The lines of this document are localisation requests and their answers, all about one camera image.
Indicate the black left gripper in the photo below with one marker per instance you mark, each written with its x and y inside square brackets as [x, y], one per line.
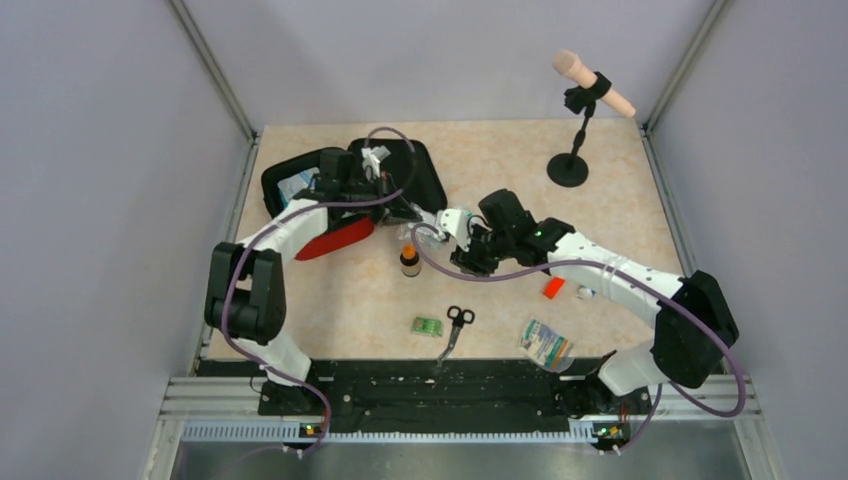
[399, 209]

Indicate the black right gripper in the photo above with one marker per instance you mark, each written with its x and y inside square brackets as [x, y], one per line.
[470, 261]

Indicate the bandage roll packet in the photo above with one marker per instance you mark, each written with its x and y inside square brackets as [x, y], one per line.
[545, 347]

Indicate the blue gauze packet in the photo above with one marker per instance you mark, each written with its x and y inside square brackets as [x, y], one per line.
[288, 187]

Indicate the clear bag wipe sachets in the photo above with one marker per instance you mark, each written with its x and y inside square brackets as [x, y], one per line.
[426, 236]

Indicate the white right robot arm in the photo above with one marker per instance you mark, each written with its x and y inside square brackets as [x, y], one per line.
[692, 323]

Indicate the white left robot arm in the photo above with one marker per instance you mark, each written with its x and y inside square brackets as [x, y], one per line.
[246, 299]

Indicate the red black medicine kit case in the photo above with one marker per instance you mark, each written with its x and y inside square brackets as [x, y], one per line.
[410, 164]

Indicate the brown bottle orange cap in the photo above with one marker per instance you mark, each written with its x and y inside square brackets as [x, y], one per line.
[410, 261]

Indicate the orange small box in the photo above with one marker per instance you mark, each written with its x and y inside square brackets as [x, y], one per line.
[553, 287]

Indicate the green wind oil box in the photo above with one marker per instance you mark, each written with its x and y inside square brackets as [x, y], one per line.
[427, 326]

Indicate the black microphone stand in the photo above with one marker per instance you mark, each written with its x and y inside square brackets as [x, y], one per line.
[570, 170]

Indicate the beige microphone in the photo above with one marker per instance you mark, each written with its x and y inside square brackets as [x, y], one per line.
[569, 65]

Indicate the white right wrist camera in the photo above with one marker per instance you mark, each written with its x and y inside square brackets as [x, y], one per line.
[450, 225]

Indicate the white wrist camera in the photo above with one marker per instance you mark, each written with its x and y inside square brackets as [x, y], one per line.
[450, 225]
[372, 158]

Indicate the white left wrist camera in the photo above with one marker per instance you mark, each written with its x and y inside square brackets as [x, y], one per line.
[372, 158]

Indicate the black handled scissors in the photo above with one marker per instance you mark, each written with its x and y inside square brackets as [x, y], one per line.
[459, 318]

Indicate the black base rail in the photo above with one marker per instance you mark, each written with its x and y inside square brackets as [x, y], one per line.
[460, 396]

